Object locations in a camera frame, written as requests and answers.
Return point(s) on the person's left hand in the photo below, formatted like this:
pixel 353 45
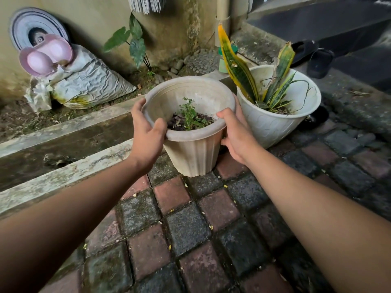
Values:
pixel 148 141

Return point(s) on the person's right hand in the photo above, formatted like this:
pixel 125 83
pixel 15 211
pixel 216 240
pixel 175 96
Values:
pixel 239 137

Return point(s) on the person's left thumb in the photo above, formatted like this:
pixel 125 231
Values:
pixel 159 129

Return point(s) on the person's right thumb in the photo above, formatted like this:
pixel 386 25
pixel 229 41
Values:
pixel 227 120

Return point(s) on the beige ribbed plastic flower pot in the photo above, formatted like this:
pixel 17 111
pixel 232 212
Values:
pixel 192 140

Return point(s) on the person's left forearm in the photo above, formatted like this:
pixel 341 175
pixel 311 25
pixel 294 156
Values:
pixel 58 222

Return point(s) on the person's right forearm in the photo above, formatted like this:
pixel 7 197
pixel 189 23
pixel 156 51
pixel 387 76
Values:
pixel 323 222

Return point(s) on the small green seedling plant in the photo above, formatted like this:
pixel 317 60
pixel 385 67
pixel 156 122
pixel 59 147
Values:
pixel 191 117

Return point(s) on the white patterned plastic flower pot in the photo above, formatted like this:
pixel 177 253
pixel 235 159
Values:
pixel 272 125

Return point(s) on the yellow-green snake plant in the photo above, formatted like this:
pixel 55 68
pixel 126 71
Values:
pixel 244 76

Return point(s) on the green plastic bottle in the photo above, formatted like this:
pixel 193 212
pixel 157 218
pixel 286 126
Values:
pixel 224 62

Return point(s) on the pile of grey pebbles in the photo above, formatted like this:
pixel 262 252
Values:
pixel 195 62

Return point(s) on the white crumpled sack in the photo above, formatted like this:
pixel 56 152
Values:
pixel 88 83

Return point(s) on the dark green leafy plant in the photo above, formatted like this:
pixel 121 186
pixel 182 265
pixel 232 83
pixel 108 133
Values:
pixel 133 42

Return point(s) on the beige drain pipe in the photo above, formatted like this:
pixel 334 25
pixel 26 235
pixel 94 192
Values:
pixel 223 18

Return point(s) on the black sandal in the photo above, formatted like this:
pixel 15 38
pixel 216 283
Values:
pixel 319 62
pixel 304 51

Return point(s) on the grey mop head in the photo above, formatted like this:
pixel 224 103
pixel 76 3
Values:
pixel 146 3

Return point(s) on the pink plastic pot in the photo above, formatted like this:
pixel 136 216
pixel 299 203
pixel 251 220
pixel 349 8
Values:
pixel 58 50
pixel 35 62

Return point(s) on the grey round fan cover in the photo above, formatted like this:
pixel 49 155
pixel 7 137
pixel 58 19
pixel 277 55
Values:
pixel 30 25

